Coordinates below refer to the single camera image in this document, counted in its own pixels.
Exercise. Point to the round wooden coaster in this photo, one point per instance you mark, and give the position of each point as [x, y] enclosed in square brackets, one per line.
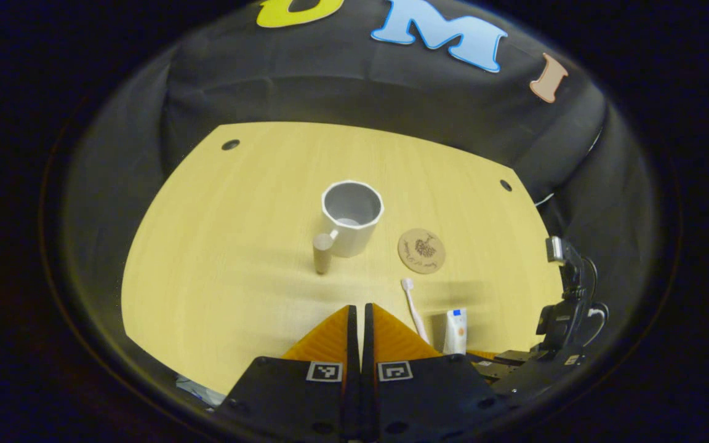
[413, 243]

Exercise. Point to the light wooden desktop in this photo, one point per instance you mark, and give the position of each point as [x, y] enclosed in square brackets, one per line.
[237, 246]

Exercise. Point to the pale pink toothbrush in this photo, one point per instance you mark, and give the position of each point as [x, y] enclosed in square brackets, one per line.
[412, 307]

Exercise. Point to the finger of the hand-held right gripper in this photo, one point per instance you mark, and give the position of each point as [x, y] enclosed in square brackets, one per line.
[517, 357]
[539, 372]

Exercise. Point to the white toothpaste tube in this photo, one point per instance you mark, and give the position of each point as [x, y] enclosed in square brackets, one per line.
[455, 335]

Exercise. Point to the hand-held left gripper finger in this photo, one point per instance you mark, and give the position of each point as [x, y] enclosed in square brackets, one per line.
[367, 351]
[352, 351]

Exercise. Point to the pale crumpled sheet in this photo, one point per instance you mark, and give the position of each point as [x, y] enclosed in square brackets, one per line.
[197, 391]

